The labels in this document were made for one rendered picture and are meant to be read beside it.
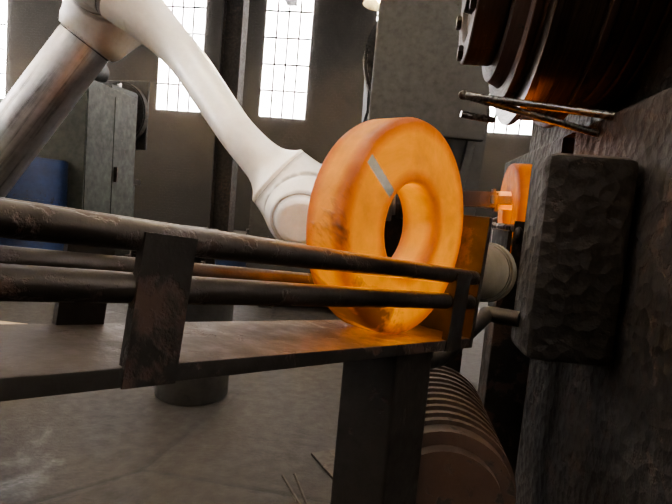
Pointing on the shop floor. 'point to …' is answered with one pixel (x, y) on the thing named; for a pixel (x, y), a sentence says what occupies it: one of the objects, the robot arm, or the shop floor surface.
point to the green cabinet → (98, 151)
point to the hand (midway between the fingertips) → (517, 200)
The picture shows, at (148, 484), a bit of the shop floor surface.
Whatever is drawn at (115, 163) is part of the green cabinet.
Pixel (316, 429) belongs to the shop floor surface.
